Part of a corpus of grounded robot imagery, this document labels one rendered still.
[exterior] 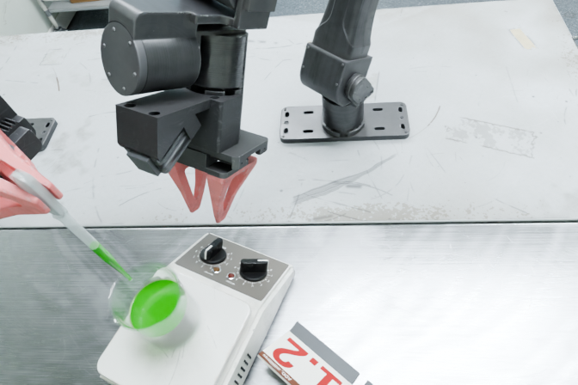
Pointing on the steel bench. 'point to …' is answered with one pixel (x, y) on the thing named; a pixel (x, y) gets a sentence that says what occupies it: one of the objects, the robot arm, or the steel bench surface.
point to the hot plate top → (186, 365)
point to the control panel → (234, 252)
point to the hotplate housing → (237, 363)
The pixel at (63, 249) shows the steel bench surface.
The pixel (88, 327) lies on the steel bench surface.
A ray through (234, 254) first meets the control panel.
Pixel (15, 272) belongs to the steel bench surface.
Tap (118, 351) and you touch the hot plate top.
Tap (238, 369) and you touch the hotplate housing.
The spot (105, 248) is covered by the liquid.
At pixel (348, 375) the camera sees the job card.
